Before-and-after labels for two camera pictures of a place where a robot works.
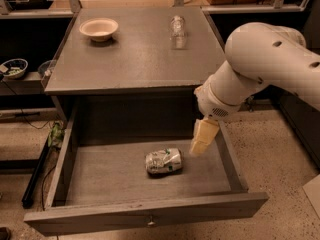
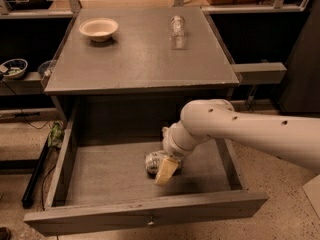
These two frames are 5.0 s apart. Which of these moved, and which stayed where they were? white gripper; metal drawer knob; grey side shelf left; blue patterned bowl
Moved: white gripper
Stayed: grey side shelf left; metal drawer knob; blue patterned bowl
